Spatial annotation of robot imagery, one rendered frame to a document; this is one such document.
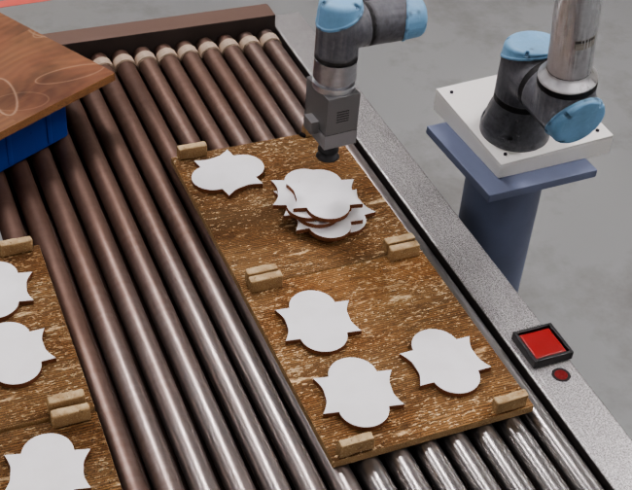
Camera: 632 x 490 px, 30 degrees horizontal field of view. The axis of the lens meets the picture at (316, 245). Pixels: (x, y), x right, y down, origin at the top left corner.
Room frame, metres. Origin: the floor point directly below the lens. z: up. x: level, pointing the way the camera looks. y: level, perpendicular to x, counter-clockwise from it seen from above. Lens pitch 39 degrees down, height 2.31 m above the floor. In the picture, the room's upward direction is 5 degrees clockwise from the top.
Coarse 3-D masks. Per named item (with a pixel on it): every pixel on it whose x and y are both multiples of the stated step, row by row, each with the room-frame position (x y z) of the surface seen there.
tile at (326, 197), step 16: (304, 176) 1.81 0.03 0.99; (320, 176) 1.82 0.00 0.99; (336, 176) 1.82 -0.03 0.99; (304, 192) 1.76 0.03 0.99; (320, 192) 1.76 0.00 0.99; (336, 192) 1.77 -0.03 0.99; (352, 192) 1.77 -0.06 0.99; (304, 208) 1.72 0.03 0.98; (320, 208) 1.72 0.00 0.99; (336, 208) 1.72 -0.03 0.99
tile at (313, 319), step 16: (304, 304) 1.50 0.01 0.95; (320, 304) 1.50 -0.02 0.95; (336, 304) 1.50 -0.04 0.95; (288, 320) 1.46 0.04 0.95; (304, 320) 1.46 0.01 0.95; (320, 320) 1.46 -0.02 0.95; (336, 320) 1.47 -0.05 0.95; (288, 336) 1.42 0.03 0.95; (304, 336) 1.42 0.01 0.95; (320, 336) 1.42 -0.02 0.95; (336, 336) 1.43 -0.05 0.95; (320, 352) 1.39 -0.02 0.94; (336, 352) 1.40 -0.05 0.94
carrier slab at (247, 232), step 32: (192, 160) 1.90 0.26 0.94; (288, 160) 1.93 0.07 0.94; (352, 160) 1.95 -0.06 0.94; (192, 192) 1.80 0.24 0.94; (256, 192) 1.81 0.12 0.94; (224, 224) 1.71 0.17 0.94; (256, 224) 1.72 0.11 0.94; (288, 224) 1.73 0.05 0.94; (384, 224) 1.75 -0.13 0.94; (224, 256) 1.62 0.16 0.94; (256, 256) 1.63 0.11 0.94; (288, 256) 1.63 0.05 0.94; (320, 256) 1.64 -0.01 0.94; (352, 256) 1.65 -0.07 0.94; (384, 256) 1.66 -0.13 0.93
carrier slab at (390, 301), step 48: (288, 288) 1.55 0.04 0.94; (336, 288) 1.56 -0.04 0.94; (384, 288) 1.57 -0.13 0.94; (432, 288) 1.58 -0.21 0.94; (384, 336) 1.45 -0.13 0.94; (480, 336) 1.47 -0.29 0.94; (288, 384) 1.33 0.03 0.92; (480, 384) 1.35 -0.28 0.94; (336, 432) 1.23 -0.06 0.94; (384, 432) 1.23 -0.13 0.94; (432, 432) 1.24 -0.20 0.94
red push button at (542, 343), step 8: (520, 336) 1.48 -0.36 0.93; (528, 336) 1.48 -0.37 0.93; (536, 336) 1.48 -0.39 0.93; (544, 336) 1.49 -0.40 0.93; (552, 336) 1.49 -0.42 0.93; (528, 344) 1.46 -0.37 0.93; (536, 344) 1.46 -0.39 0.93; (544, 344) 1.47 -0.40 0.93; (552, 344) 1.47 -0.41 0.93; (560, 344) 1.47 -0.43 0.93; (536, 352) 1.45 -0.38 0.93; (544, 352) 1.45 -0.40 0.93; (552, 352) 1.45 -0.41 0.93; (560, 352) 1.45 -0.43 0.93
